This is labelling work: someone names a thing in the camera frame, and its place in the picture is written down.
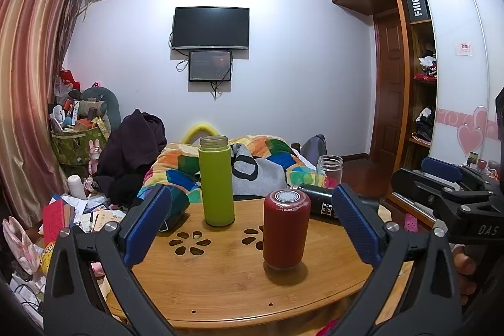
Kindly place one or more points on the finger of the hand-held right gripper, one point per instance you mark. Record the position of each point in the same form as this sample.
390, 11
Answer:
417, 188
443, 168

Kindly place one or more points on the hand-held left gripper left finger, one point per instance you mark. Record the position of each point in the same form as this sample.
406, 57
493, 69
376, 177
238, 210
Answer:
147, 225

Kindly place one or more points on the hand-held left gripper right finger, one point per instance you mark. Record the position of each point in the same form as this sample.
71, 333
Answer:
356, 225

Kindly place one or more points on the red cylindrical bottle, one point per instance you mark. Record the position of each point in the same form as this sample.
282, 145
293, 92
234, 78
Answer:
286, 229

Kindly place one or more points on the person's right hand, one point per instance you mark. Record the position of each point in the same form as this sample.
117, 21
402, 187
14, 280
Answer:
464, 269

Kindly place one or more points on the black bottle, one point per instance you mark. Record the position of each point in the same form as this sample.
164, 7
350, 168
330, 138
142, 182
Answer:
319, 198

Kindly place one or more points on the pile of papers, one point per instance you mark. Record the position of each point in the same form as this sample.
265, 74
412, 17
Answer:
94, 214

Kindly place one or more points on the clear glass jar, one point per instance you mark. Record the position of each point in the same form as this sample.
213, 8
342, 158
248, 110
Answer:
328, 170

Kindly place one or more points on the dark purple garment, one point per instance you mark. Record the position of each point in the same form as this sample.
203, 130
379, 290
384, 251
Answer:
132, 151

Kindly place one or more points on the green open bottle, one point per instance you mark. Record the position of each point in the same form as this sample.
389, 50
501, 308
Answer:
216, 186

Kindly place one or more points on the white plastic bottle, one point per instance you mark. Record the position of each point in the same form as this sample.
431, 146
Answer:
76, 186

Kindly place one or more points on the pink plush rabbit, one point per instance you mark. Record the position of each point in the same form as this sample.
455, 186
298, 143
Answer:
94, 153

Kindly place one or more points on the round bamboo table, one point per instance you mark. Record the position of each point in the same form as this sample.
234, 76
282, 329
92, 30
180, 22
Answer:
220, 281

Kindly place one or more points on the red box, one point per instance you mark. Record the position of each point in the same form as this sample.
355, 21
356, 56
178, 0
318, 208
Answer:
53, 220

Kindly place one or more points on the brown wooden door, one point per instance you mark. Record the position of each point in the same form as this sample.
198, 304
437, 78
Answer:
388, 88

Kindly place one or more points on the green storage basket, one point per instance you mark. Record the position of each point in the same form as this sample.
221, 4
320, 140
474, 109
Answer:
76, 147

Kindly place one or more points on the colourful patchwork blanket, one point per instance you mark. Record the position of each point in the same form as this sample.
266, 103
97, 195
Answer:
271, 159

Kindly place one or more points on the grey sweater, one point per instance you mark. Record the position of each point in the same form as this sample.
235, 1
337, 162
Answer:
256, 172

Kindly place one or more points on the white sliding wardrobe door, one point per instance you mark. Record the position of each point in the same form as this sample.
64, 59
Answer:
460, 56

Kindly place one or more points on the pink patterned bag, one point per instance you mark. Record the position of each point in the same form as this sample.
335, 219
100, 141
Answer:
19, 245

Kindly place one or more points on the grey plush toy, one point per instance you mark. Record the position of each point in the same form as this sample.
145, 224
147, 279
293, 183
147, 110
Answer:
104, 101

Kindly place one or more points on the black cardboard box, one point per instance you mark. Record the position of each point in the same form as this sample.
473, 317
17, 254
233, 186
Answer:
417, 7

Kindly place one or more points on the small black monitor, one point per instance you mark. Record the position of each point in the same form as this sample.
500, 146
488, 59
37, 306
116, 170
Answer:
209, 65

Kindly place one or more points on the striped pink curtain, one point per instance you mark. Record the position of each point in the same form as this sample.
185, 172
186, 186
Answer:
31, 84

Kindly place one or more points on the black wall television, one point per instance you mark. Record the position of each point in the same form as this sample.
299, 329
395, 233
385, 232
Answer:
211, 27

